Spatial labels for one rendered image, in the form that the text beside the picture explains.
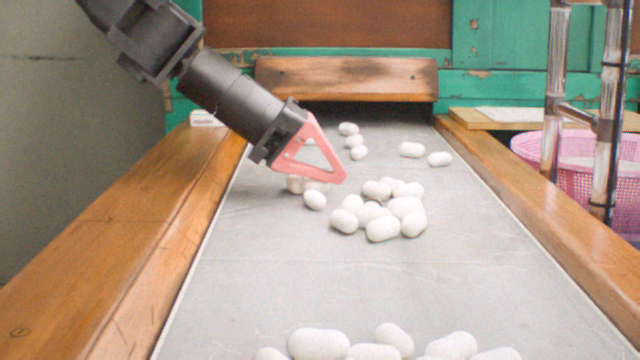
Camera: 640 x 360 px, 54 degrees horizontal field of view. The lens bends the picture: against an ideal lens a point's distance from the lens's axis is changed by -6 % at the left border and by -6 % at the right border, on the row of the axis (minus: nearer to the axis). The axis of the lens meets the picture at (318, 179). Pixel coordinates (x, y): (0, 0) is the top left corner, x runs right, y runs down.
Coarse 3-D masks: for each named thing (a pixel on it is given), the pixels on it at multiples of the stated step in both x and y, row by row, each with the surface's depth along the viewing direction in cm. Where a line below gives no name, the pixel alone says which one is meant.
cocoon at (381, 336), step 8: (376, 328) 40; (384, 328) 40; (392, 328) 40; (376, 336) 40; (384, 336) 39; (392, 336) 39; (400, 336) 39; (408, 336) 39; (392, 344) 38; (400, 344) 38; (408, 344) 38; (400, 352) 38; (408, 352) 38
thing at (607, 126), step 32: (576, 0) 64; (608, 0) 56; (608, 32) 56; (608, 64) 56; (608, 96) 57; (544, 128) 74; (608, 128) 58; (544, 160) 74; (608, 160) 58; (608, 192) 59; (608, 224) 60
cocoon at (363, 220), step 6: (360, 210) 62; (366, 210) 62; (372, 210) 62; (378, 210) 62; (384, 210) 62; (360, 216) 62; (366, 216) 62; (372, 216) 62; (378, 216) 61; (360, 222) 62; (366, 222) 62
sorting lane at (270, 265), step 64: (384, 128) 113; (256, 192) 75; (448, 192) 75; (256, 256) 56; (320, 256) 56; (384, 256) 56; (448, 256) 56; (512, 256) 56; (192, 320) 44; (256, 320) 44; (320, 320) 45; (384, 320) 44; (448, 320) 44; (512, 320) 44; (576, 320) 44
